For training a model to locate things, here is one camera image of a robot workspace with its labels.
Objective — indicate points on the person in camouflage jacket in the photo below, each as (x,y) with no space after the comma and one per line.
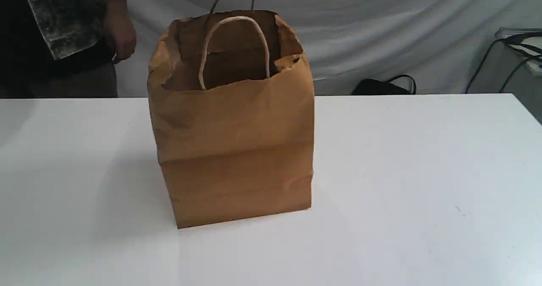
(56,49)

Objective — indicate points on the brown paper bag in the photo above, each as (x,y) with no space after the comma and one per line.
(231,100)

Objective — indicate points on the white backdrop cloth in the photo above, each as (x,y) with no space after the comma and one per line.
(438,42)

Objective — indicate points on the white power strip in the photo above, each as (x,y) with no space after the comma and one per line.
(534,68)

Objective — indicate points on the person's bare hand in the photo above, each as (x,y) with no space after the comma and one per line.
(120,34)

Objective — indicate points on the black bag behind table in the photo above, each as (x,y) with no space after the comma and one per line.
(369,87)

